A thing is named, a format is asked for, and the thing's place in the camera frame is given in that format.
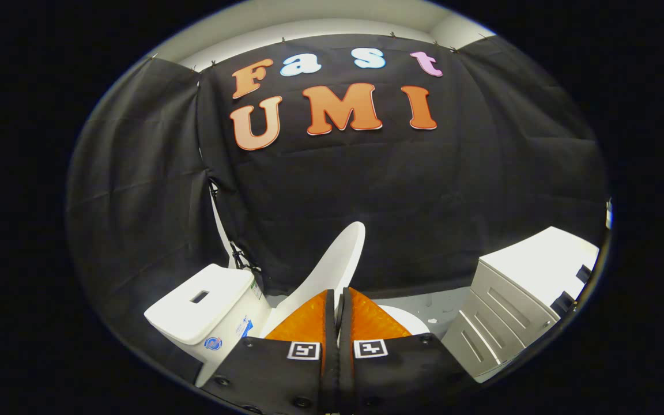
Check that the white drawer cabinet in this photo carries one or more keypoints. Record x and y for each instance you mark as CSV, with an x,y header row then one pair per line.
x,y
516,288

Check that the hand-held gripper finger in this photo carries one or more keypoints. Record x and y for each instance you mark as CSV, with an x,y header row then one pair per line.
x,y
344,328
331,328

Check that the small black object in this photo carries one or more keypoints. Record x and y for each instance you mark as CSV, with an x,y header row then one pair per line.
x,y
562,302

